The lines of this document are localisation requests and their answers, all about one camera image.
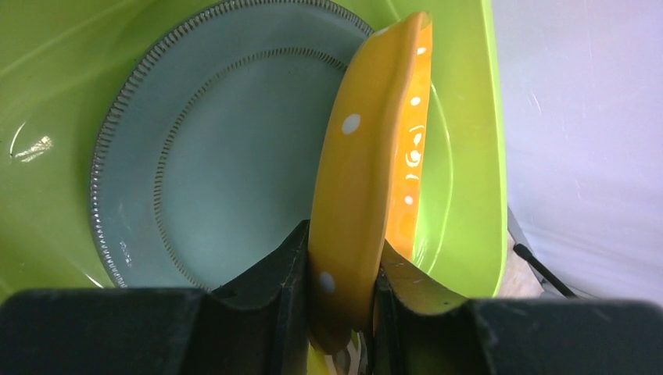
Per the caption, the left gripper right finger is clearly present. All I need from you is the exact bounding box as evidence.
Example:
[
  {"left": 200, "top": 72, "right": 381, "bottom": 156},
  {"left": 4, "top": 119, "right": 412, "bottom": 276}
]
[{"left": 373, "top": 245, "right": 662, "bottom": 374}]

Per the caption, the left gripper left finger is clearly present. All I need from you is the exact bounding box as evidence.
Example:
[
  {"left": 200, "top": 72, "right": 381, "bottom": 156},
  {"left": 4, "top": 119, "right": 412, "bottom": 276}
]
[{"left": 1, "top": 221, "right": 309, "bottom": 374}]

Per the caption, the yellow scalloped plate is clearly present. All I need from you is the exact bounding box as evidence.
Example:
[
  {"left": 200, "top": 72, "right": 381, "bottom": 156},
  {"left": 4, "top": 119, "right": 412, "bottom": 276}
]
[{"left": 307, "top": 11, "right": 433, "bottom": 354}]

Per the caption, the grey-blue plate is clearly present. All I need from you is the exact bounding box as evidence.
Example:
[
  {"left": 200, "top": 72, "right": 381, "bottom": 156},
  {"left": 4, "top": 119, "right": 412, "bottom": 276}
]
[{"left": 90, "top": 1, "right": 372, "bottom": 290}]

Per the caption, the black tripod stand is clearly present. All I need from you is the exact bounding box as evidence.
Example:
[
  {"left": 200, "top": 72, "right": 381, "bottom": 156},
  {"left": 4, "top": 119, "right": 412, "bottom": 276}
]
[{"left": 513, "top": 243, "right": 578, "bottom": 298}]

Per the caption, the green plastic basin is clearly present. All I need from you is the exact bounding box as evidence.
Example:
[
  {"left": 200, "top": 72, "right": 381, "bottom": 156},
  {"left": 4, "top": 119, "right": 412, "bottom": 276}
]
[{"left": 1, "top": 1, "right": 507, "bottom": 297}]

